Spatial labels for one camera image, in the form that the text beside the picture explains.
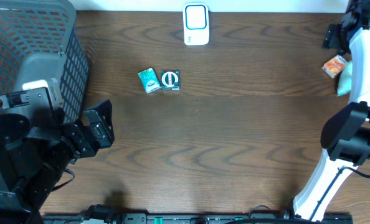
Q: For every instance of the small orange tissue pack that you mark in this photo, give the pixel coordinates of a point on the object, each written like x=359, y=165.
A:
x=334, y=66

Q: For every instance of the small teal tissue pack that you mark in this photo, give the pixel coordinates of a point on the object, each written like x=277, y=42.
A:
x=149, y=80

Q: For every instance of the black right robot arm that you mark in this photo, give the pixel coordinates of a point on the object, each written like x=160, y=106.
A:
x=345, y=138

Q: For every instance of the dark grey plastic mesh basket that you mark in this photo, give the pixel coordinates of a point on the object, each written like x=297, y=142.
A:
x=38, y=41

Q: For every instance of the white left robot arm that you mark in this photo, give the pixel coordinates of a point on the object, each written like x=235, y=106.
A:
x=35, y=151

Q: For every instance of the dark green scrub pad pack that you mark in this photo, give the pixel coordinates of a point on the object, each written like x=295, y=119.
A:
x=170, y=80

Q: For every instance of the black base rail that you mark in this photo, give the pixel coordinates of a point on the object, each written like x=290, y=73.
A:
x=142, y=218

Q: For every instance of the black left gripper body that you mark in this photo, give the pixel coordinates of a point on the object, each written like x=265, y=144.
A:
x=87, y=137

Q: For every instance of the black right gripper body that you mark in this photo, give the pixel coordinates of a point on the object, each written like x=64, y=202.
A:
x=339, y=33

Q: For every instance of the green Kleenex tissue pack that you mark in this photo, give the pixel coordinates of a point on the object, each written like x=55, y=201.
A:
x=345, y=80

